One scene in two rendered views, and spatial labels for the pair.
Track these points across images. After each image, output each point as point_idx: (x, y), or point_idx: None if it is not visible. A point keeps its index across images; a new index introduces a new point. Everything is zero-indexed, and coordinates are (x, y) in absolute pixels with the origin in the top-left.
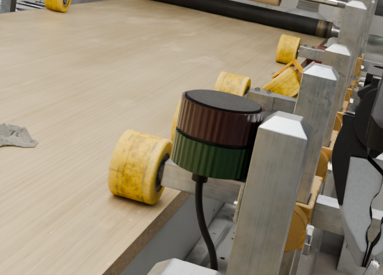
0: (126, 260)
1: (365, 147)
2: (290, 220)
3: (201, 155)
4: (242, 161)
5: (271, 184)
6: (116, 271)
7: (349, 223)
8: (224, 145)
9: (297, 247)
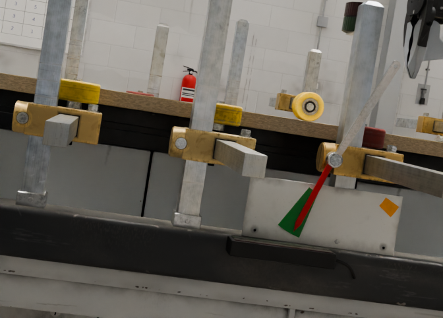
0: (409, 146)
1: (410, 16)
2: (370, 47)
3: (343, 22)
4: (354, 22)
5: (357, 27)
6: (395, 144)
7: (404, 55)
8: (349, 16)
9: None
